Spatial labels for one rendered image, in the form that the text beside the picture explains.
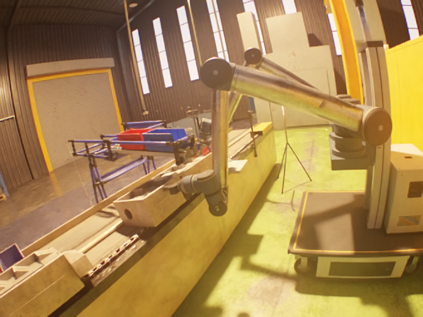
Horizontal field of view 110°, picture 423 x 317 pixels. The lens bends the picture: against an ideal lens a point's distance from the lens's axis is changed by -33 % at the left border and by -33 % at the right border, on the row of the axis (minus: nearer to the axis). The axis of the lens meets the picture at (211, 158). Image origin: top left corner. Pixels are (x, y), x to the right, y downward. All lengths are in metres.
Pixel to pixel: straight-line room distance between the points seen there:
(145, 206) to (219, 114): 0.70
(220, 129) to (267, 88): 0.40
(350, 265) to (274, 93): 1.33
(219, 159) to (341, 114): 0.73
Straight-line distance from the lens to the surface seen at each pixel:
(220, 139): 1.28
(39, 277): 1.11
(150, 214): 1.38
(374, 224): 1.95
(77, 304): 1.22
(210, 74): 1.00
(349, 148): 1.49
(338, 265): 1.77
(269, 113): 7.49
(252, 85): 1.02
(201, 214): 1.82
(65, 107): 12.51
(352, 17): 8.99
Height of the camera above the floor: 1.50
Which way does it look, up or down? 16 degrees down
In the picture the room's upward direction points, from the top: 11 degrees counter-clockwise
